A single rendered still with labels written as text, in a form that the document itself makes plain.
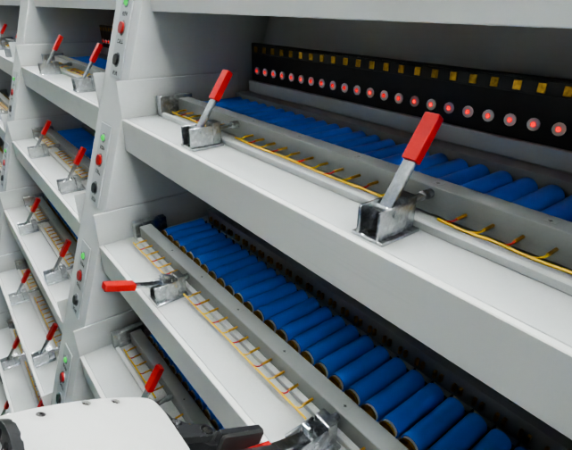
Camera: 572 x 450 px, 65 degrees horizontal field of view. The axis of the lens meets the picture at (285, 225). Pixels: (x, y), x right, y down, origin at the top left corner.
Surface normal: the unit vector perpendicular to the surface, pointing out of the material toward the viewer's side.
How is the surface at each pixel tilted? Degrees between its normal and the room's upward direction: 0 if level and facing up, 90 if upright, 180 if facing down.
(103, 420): 13
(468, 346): 109
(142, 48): 90
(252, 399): 19
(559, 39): 90
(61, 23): 90
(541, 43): 90
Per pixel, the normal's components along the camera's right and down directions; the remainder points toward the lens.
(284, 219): -0.79, 0.26
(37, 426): 0.31, -0.95
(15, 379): 0.01, -0.90
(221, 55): 0.62, 0.36
